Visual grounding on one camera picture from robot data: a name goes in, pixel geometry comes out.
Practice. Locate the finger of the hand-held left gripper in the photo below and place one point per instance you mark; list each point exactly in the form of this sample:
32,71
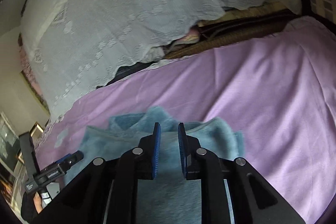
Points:
71,157

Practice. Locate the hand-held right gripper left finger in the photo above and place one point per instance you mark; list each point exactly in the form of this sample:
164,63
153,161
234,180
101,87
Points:
156,150

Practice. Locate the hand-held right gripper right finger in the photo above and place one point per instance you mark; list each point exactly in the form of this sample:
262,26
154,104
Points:
181,150

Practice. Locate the blue fleece baby onesie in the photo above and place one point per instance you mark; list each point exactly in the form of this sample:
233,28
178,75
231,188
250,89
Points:
168,169

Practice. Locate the person's left hand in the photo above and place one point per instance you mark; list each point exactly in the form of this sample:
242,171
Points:
38,203

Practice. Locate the metal framed cabinet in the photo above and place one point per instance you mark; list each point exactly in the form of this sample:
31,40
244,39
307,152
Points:
9,140

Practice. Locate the white floral bed sheet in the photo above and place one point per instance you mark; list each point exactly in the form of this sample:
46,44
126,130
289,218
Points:
48,130

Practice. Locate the purple bed sheet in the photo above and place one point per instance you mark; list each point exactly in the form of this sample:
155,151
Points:
249,87

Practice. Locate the pink floral pillow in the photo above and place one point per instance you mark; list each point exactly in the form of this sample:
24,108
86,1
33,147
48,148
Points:
26,66

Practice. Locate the stack of folded blankets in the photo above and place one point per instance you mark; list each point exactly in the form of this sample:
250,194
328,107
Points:
225,29

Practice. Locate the white lace cover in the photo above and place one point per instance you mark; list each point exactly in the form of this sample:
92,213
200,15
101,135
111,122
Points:
110,14

